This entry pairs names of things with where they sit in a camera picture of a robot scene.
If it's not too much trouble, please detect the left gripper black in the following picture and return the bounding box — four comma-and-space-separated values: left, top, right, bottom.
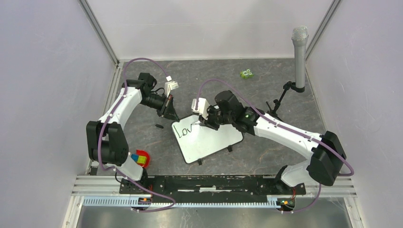
140, 93, 180, 123

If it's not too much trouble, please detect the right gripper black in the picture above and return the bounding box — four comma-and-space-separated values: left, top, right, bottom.
199, 104, 234, 131

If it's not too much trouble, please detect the white whiteboard black frame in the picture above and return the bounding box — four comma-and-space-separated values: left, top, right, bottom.
171, 114, 244, 164

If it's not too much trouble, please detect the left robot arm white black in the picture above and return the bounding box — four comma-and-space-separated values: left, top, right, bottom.
86, 73, 179, 194

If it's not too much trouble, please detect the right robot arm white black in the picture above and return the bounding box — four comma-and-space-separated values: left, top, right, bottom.
192, 90, 346, 194

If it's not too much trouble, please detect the red bowl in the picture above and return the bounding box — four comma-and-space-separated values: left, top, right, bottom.
136, 150, 151, 168

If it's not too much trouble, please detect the colourful cube block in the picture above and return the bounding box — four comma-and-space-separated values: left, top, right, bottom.
131, 154, 149, 167

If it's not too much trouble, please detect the green toy block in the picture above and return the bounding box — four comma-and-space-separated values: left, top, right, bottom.
240, 69, 254, 79

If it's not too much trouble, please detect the black microphone stand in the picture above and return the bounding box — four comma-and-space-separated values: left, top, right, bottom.
266, 81, 305, 121

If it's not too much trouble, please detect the grey microphone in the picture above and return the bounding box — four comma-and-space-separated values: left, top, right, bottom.
291, 26, 309, 93

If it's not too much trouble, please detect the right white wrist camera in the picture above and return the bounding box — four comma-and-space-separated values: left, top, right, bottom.
191, 98, 210, 120

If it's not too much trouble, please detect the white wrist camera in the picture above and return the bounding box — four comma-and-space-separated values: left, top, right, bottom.
191, 98, 210, 120
164, 76, 179, 97

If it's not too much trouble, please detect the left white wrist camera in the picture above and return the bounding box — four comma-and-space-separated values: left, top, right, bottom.
164, 76, 179, 97

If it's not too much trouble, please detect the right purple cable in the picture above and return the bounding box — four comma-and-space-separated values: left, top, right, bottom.
195, 78, 355, 214

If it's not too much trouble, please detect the purple cable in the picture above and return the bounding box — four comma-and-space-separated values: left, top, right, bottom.
96, 57, 176, 214
195, 78, 355, 214

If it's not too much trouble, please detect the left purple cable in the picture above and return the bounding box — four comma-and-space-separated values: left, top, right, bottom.
96, 57, 176, 214

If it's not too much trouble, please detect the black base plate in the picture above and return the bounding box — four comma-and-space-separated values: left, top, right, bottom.
119, 175, 306, 204

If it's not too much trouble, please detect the white slotted cable duct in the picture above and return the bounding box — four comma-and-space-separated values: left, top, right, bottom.
82, 195, 281, 209

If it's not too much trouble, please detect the aluminium frame rail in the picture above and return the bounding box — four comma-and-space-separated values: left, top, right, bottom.
71, 175, 126, 197

